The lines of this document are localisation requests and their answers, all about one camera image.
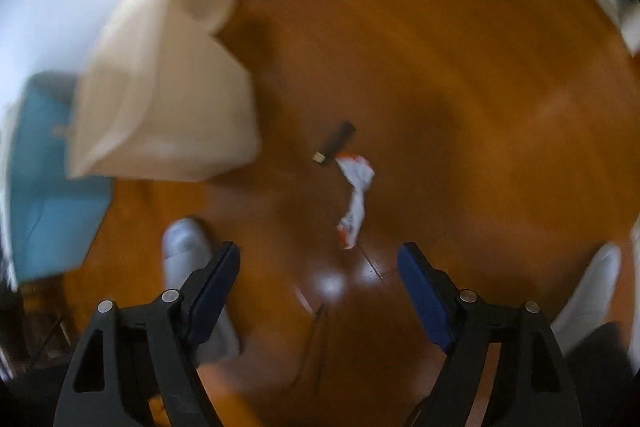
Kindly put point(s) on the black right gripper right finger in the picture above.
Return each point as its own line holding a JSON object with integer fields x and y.
{"x": 532, "y": 385}

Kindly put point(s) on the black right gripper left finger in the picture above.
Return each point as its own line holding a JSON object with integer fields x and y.
{"x": 128, "y": 356}

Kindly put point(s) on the orange white wrapper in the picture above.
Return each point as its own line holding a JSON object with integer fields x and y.
{"x": 359, "y": 174}

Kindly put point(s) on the beige plastic trash bin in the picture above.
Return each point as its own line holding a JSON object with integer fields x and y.
{"x": 161, "y": 98}

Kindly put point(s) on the right white slipper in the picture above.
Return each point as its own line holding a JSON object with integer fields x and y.
{"x": 588, "y": 306}

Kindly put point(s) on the white slipper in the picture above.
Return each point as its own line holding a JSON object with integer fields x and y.
{"x": 203, "y": 272}
{"x": 588, "y": 306}

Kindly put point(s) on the left white slipper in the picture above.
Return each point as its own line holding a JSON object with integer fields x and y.
{"x": 203, "y": 272}

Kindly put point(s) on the teal storage box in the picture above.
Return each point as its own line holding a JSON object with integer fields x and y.
{"x": 48, "y": 222}

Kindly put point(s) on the small black lighter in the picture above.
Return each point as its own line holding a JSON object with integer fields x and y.
{"x": 334, "y": 142}

